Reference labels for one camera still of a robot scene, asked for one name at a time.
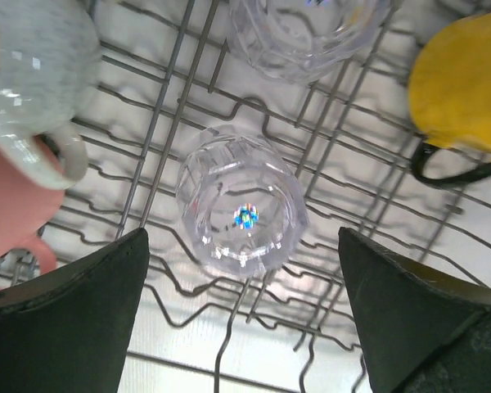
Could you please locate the white speckled ceramic mug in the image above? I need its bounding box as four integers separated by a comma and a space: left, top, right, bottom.
0, 1, 101, 190

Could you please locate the pink ceramic cup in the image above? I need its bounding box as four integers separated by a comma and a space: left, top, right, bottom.
0, 153, 65, 274

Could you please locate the clear glass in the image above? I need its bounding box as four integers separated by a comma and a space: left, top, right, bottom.
227, 0, 391, 84
176, 124, 309, 277

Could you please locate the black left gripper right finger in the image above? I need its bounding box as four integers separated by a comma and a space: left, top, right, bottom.
338, 228, 491, 392

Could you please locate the yellow mug black handle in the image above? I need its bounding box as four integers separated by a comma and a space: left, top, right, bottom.
408, 12, 491, 189

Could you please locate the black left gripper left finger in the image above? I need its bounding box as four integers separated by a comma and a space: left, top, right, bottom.
0, 228, 149, 392

